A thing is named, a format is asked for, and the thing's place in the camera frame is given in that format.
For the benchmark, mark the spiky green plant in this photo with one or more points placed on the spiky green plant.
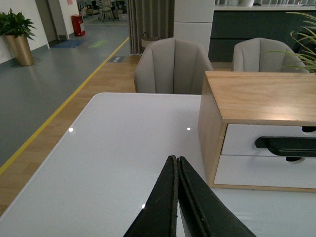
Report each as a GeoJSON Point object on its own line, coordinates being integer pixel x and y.
{"type": "Point", "coordinates": [304, 60]}

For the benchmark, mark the wooden drawer cabinet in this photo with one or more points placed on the wooden drawer cabinet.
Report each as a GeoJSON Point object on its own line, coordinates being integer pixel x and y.
{"type": "Point", "coordinates": [285, 99]}

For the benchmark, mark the black drawer handle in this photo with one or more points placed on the black drawer handle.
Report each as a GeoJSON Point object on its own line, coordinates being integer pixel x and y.
{"type": "Point", "coordinates": [288, 146]}

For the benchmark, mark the woven basket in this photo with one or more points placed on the woven basket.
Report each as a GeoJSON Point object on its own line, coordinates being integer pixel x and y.
{"type": "Point", "coordinates": [146, 39]}

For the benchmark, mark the white pillar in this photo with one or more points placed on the white pillar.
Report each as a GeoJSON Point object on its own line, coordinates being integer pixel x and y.
{"type": "Point", "coordinates": [193, 21]}

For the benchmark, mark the grey armchair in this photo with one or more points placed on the grey armchair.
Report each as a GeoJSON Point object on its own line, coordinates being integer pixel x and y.
{"type": "Point", "coordinates": [172, 66]}
{"type": "Point", "coordinates": [266, 55]}

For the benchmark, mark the office chair far background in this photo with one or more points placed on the office chair far background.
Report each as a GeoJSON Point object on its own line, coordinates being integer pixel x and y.
{"type": "Point", "coordinates": [105, 10]}

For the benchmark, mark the grey armchair left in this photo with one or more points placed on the grey armchair left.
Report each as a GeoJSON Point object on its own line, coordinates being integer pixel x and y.
{"type": "Point", "coordinates": [172, 66]}

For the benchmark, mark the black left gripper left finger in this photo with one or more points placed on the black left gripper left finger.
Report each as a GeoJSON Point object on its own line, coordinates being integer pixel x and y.
{"type": "Point", "coordinates": [159, 216]}

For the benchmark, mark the green plant gold pot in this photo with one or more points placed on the green plant gold pot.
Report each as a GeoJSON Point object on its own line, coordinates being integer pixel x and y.
{"type": "Point", "coordinates": [17, 29]}

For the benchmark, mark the white drawer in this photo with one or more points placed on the white drawer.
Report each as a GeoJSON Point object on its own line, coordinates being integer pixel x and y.
{"type": "Point", "coordinates": [266, 171]}
{"type": "Point", "coordinates": [240, 138]}

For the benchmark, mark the white bottom drawer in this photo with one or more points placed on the white bottom drawer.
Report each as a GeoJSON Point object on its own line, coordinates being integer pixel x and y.
{"type": "Point", "coordinates": [266, 171]}

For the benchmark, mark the red bin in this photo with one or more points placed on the red bin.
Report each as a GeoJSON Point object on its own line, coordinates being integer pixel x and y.
{"type": "Point", "coordinates": [77, 23]}

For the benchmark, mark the dark counter cabinet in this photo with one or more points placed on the dark counter cabinet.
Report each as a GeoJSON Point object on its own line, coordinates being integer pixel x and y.
{"type": "Point", "coordinates": [234, 24]}

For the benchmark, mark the white top drawer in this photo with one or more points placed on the white top drawer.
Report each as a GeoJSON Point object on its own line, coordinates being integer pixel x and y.
{"type": "Point", "coordinates": [240, 138]}

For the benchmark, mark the grey curtain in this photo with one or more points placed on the grey curtain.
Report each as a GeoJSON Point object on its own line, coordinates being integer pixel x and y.
{"type": "Point", "coordinates": [152, 17]}

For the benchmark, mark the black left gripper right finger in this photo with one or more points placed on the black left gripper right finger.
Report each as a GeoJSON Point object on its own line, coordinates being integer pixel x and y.
{"type": "Point", "coordinates": [205, 215]}

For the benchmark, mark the white plant pot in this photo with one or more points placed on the white plant pot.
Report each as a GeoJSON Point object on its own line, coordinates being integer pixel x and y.
{"type": "Point", "coordinates": [248, 3]}

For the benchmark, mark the grey armchair right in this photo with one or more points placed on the grey armchair right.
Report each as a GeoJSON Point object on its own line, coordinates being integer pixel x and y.
{"type": "Point", "coordinates": [266, 55]}

